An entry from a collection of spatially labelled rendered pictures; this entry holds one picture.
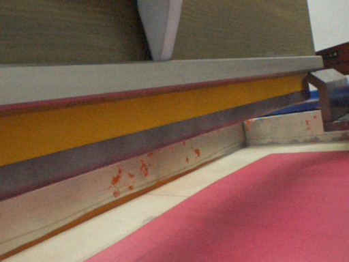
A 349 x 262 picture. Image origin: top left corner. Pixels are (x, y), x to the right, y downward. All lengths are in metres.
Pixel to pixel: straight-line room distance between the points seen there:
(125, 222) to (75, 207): 0.04
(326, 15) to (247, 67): 2.03
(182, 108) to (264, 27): 0.10
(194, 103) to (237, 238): 0.07
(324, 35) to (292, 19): 1.91
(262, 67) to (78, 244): 0.14
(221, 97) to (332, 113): 0.14
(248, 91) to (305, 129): 0.18
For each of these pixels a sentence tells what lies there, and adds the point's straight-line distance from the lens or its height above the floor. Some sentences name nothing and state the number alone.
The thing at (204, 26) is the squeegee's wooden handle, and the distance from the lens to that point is 0.16.
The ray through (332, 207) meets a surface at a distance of 0.19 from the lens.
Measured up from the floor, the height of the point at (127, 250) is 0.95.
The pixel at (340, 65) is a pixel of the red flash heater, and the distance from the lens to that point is 1.04.
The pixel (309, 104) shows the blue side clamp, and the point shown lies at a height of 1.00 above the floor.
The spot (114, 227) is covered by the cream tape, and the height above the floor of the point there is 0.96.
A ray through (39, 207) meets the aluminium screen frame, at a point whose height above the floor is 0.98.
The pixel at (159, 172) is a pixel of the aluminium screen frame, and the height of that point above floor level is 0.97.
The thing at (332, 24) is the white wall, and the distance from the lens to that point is 2.18.
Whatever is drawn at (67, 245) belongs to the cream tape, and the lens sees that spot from 0.20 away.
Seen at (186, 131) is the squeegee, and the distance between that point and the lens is 0.15.
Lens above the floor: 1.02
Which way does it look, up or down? 5 degrees down
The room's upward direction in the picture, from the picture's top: 11 degrees counter-clockwise
